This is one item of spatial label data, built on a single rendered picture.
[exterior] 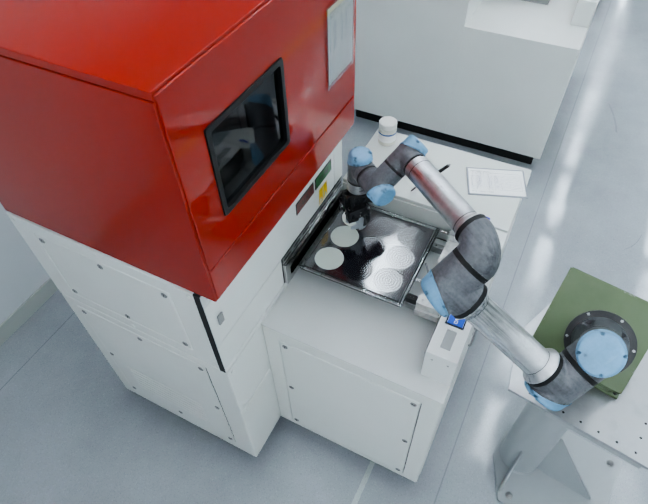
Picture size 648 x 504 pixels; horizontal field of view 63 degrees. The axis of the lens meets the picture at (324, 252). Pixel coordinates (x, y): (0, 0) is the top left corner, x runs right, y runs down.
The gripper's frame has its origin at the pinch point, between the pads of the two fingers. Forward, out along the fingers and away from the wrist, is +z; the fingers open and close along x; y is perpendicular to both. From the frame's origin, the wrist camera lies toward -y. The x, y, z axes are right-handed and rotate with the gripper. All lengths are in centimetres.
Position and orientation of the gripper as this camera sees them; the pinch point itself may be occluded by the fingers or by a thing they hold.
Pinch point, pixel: (361, 225)
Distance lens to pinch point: 188.7
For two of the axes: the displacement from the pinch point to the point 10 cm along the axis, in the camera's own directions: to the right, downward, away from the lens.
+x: 4.6, 7.0, -5.5
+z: 0.1, 6.1, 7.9
